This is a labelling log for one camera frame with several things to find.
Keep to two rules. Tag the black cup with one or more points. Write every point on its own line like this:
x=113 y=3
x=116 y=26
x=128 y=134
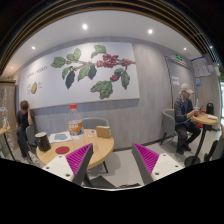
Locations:
x=42 y=141

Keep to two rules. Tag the small round wooden table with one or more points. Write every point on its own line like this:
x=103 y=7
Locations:
x=206 y=120

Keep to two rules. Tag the coffee plant wall mural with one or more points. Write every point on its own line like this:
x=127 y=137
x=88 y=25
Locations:
x=84 y=73

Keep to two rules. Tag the blue wall notice board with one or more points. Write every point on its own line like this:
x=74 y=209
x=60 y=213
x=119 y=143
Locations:
x=200 y=67

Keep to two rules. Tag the seated person in black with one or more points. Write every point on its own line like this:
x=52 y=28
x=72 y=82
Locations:
x=24 y=118

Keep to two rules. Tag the seated man with cap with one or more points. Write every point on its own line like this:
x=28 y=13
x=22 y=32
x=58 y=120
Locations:
x=183 y=111

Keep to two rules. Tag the grey door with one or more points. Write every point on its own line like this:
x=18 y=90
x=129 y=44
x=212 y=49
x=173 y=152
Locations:
x=176 y=74

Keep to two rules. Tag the white paper with grey shape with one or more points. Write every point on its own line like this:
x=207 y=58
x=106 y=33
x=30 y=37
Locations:
x=60 y=137

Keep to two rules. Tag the brown cardboard box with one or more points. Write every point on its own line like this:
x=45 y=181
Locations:
x=103 y=131

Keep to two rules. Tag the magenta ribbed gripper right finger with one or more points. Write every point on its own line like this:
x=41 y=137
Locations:
x=153 y=166

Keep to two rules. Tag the black thermos jug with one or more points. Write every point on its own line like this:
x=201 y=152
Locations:
x=210 y=108

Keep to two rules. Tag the clear plastic water bottle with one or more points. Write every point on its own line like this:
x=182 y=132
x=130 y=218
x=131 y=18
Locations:
x=75 y=122

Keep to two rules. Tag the red round coaster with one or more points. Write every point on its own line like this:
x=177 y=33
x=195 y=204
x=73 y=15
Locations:
x=62 y=150

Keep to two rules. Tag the grey upholstered chair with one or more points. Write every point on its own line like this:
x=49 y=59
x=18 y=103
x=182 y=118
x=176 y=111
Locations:
x=93 y=122

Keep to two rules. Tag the clear drinking glass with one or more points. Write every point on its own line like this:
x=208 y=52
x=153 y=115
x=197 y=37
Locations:
x=92 y=133

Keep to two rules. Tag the grey armchair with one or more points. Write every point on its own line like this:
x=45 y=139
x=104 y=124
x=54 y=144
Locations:
x=168 y=122

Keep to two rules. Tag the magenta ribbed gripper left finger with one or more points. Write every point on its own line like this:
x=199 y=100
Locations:
x=73 y=166

